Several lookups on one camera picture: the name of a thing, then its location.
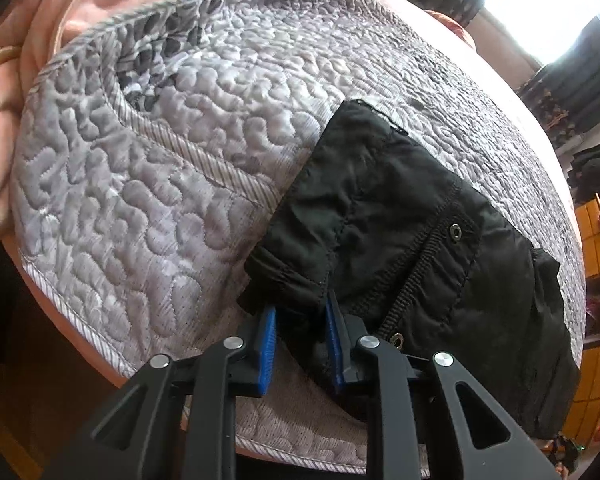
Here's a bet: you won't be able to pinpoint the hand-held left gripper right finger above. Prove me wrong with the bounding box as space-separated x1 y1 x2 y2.
325 292 562 480

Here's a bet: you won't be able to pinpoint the black pants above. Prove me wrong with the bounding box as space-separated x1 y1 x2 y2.
237 99 581 439

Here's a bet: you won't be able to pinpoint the grey quilted bedspread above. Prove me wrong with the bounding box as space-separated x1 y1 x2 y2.
7 0 588 466

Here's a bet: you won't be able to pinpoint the wooden shelf unit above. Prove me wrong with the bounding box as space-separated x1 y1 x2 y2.
562 200 600 441

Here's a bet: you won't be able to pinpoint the pink blanket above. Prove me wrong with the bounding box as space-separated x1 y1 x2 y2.
0 0 476 246

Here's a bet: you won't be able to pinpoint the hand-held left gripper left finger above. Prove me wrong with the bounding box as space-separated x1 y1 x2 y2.
45 307 279 480

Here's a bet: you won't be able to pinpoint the pink bed sheet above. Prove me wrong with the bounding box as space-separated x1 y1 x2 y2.
2 237 431 468

